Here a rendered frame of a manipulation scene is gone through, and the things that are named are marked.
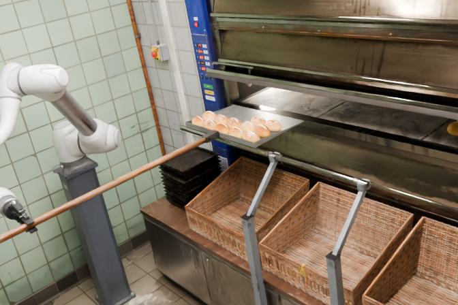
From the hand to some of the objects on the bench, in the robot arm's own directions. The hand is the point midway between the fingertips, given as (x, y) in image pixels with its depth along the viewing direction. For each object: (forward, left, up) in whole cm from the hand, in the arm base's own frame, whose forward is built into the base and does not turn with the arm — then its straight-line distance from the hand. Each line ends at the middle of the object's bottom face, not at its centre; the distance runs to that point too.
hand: (29, 224), depth 203 cm
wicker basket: (+58, +112, -61) cm, 141 cm away
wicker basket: (-2, +110, -61) cm, 126 cm away
